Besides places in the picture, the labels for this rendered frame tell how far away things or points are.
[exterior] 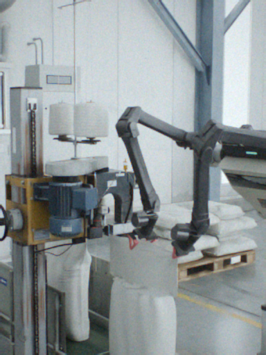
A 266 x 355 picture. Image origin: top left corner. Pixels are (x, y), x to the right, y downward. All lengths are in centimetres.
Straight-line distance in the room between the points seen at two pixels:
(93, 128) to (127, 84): 542
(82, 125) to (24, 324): 101
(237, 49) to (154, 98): 186
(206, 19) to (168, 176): 240
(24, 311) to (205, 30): 665
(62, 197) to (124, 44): 560
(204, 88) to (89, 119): 630
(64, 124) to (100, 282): 121
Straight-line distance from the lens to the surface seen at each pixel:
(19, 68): 605
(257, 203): 283
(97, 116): 264
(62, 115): 287
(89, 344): 330
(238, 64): 955
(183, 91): 870
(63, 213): 261
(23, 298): 288
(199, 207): 237
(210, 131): 218
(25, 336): 294
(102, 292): 368
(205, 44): 889
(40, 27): 737
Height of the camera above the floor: 165
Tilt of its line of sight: 7 degrees down
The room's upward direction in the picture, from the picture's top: straight up
